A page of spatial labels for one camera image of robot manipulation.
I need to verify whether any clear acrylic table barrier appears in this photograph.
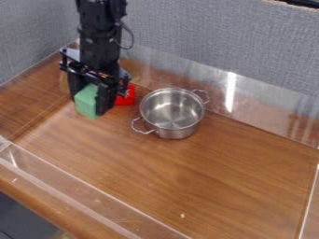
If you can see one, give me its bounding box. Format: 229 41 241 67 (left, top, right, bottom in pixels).
0 47 319 239

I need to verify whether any green foam block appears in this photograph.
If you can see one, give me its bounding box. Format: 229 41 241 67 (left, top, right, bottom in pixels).
74 84 97 120

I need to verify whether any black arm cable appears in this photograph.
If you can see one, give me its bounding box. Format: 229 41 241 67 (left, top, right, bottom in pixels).
115 21 136 50

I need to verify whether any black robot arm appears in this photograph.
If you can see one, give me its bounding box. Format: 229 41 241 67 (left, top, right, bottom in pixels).
59 0 134 116

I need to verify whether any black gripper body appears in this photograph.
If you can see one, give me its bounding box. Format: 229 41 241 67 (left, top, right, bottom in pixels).
59 47 132 96

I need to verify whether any small steel pot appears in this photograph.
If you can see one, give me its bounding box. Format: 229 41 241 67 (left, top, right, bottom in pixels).
130 88 210 140

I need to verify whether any red rectangular block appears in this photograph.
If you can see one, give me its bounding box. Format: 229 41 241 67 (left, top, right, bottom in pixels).
114 84 136 105

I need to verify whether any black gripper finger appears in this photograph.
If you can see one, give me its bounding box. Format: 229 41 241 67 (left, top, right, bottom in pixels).
66 70 85 99
95 83 117 116

